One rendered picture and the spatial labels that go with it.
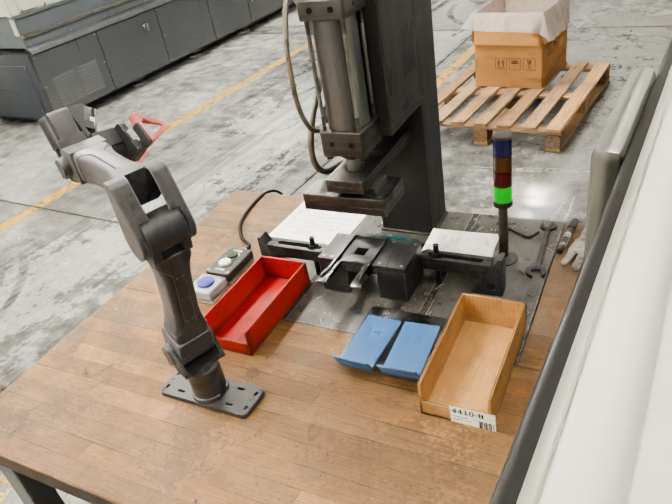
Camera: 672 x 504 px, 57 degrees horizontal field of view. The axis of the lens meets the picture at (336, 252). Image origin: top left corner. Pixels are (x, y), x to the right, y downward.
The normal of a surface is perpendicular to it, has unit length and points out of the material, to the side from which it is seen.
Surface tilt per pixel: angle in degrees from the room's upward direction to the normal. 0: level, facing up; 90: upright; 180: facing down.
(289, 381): 0
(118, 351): 0
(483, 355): 0
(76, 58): 90
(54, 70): 90
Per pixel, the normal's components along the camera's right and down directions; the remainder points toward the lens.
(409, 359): -0.15, -0.83
